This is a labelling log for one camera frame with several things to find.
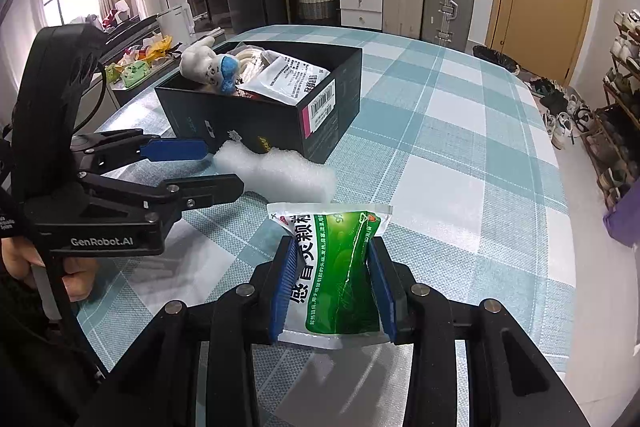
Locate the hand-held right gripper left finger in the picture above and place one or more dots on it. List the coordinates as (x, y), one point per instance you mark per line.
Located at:
(280, 292)

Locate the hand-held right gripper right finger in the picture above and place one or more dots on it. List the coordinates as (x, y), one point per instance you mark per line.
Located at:
(382, 292)

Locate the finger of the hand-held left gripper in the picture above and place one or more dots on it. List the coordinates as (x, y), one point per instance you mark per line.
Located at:
(175, 149)
(210, 189)

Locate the green and white medicine packet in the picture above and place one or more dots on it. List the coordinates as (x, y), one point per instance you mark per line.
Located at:
(340, 267)

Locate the white foam piece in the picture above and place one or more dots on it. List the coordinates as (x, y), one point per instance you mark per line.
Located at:
(280, 172)

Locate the black cardboard box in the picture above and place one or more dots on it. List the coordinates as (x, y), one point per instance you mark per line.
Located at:
(260, 127)

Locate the white plush toy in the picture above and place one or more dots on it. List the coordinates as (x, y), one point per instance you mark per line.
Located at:
(200, 62)

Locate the red and white packet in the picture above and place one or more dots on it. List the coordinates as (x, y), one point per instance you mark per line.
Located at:
(248, 94)

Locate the person's left forearm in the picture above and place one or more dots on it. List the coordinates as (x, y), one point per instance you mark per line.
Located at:
(30, 357)

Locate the person's left hand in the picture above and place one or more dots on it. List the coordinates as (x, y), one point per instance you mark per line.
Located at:
(77, 277)

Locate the grey low cabinet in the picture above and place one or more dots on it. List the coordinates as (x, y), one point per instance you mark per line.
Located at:
(132, 94)

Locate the light green container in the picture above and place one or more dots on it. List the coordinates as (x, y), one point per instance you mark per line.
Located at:
(130, 74)

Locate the yellow plastic bag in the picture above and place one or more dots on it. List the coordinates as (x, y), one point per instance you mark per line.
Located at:
(159, 46)

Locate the white appliance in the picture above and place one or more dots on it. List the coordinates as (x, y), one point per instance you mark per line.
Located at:
(175, 27)

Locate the woven basket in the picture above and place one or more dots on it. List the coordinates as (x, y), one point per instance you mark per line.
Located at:
(316, 2)

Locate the scattered shoes pile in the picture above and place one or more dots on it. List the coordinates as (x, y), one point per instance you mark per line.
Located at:
(560, 112)

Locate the purple bag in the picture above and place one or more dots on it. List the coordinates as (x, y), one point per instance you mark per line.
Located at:
(625, 219)

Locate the black trash bin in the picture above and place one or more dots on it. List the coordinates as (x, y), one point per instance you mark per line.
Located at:
(495, 59)

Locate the wooden shoe rack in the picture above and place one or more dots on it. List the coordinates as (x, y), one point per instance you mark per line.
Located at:
(615, 127)

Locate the silver suitcase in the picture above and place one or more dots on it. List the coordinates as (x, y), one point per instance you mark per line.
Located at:
(447, 7)

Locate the shoe rack with shoes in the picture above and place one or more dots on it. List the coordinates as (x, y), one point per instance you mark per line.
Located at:
(625, 57)

